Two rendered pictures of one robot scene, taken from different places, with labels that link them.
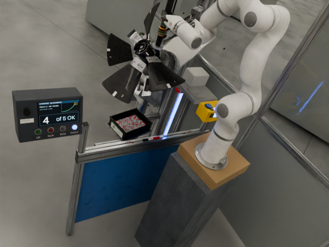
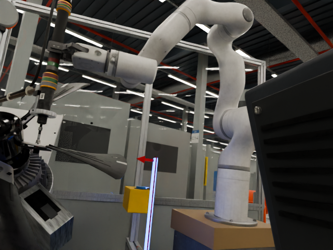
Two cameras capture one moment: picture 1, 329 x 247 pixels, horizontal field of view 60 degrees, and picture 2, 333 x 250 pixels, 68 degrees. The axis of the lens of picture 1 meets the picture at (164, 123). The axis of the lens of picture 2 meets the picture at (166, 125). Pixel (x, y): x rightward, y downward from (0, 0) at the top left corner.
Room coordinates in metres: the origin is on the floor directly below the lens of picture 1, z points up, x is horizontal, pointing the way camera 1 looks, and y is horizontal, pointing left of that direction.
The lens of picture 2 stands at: (0.99, 0.67, 1.14)
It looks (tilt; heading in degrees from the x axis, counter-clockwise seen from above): 11 degrees up; 297
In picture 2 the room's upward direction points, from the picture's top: 5 degrees clockwise
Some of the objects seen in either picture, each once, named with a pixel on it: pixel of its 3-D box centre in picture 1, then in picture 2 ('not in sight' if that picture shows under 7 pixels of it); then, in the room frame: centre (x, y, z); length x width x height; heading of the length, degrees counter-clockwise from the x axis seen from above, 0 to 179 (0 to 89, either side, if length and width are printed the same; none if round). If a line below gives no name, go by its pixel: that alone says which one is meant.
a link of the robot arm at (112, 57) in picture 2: (181, 28); (111, 62); (1.50, 0.09, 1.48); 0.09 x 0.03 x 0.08; 132
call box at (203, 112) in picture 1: (211, 111); (137, 200); (1.55, -0.25, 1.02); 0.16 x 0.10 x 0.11; 132
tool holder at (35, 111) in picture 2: (159, 39); (44, 99); (1.63, 0.21, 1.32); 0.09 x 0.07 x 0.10; 167
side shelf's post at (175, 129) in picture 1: (177, 126); not in sight; (2.08, -0.12, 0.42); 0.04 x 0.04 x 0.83; 42
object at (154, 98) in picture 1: (152, 90); (44, 218); (1.61, 0.15, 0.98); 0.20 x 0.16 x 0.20; 132
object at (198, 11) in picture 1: (197, 13); not in sight; (2.23, 0.07, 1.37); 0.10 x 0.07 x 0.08; 167
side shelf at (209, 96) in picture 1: (194, 87); not in sight; (2.08, -0.12, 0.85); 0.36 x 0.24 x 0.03; 42
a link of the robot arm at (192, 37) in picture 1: (190, 37); (136, 69); (1.44, 0.03, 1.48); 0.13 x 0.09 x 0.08; 42
